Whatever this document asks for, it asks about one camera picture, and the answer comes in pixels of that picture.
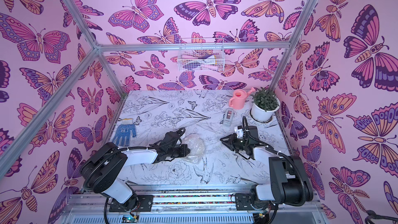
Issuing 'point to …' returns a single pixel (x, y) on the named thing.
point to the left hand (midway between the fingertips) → (192, 151)
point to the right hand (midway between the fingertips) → (222, 139)
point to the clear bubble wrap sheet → (197, 146)
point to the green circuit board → (130, 219)
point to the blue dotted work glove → (122, 135)
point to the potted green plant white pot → (265, 103)
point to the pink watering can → (238, 101)
